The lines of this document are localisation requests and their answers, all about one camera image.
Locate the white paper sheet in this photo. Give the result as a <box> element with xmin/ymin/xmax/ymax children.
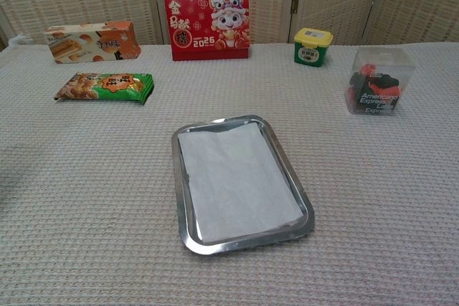
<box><xmin>178</xmin><ymin>122</ymin><xmax>304</xmax><ymax>244</ymax></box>

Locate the stainless steel rectangular tray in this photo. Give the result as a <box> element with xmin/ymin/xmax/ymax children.
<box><xmin>170</xmin><ymin>114</ymin><xmax>316</xmax><ymax>256</ymax></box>

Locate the red 2026 desk calendar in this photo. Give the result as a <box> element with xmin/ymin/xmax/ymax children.
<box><xmin>164</xmin><ymin>0</ymin><xmax>251</xmax><ymax>62</ymax></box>

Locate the green tub with yellow lid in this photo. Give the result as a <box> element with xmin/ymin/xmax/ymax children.
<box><xmin>293</xmin><ymin>27</ymin><xmax>334</xmax><ymax>66</ymax></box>

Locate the green snack packet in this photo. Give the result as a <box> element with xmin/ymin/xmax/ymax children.
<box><xmin>54</xmin><ymin>72</ymin><xmax>155</xmax><ymax>106</ymax></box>

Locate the white woven tablecloth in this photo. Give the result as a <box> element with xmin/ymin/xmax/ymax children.
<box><xmin>0</xmin><ymin>42</ymin><xmax>459</xmax><ymax>306</ymax></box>

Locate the clear box of coffee capsules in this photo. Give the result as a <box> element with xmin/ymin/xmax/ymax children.
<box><xmin>344</xmin><ymin>46</ymin><xmax>417</xmax><ymax>118</ymax></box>

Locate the orange biscuit box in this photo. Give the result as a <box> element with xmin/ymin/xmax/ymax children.
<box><xmin>44</xmin><ymin>20</ymin><xmax>141</xmax><ymax>64</ymax></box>

